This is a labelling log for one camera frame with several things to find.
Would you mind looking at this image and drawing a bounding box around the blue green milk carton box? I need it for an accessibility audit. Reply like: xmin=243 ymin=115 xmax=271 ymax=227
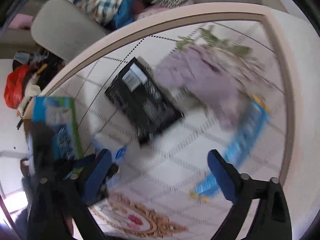
xmin=27 ymin=96 xmax=83 ymax=172

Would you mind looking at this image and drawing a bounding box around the long blue snack packet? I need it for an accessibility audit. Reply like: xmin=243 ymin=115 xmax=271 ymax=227
xmin=190 ymin=95 xmax=270 ymax=201

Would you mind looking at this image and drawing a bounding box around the black snack packet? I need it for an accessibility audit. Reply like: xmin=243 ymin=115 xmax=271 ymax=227
xmin=105 ymin=57 xmax=184 ymax=146

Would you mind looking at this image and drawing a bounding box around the purple cloth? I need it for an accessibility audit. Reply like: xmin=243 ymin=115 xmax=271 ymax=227
xmin=153 ymin=45 xmax=241 ymax=129

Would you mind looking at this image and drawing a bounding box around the red plastic bag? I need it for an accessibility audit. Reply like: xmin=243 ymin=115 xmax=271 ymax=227
xmin=3 ymin=65 xmax=31 ymax=109

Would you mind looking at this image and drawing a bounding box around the beige sofa armchair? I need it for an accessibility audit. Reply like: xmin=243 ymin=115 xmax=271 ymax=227
xmin=31 ymin=0 xmax=110 ymax=62

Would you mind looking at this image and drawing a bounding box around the blue fabric under blanket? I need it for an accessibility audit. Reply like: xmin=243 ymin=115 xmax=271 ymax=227
xmin=112 ymin=0 xmax=140 ymax=29

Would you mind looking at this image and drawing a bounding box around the pink patterned cushion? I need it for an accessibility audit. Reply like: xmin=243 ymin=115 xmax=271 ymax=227
xmin=135 ymin=0 xmax=195 ymax=21

